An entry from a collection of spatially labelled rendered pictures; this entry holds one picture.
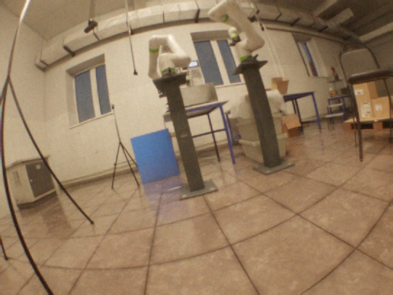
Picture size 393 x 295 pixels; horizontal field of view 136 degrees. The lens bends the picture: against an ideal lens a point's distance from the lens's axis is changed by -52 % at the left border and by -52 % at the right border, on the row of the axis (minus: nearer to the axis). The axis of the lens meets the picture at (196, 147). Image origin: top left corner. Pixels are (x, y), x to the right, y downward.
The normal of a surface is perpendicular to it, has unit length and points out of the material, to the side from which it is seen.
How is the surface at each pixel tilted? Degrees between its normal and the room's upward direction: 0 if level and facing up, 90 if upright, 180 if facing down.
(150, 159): 90
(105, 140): 90
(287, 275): 0
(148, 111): 90
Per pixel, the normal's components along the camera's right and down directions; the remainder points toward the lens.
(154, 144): 0.14, 0.05
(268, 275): -0.24, -0.97
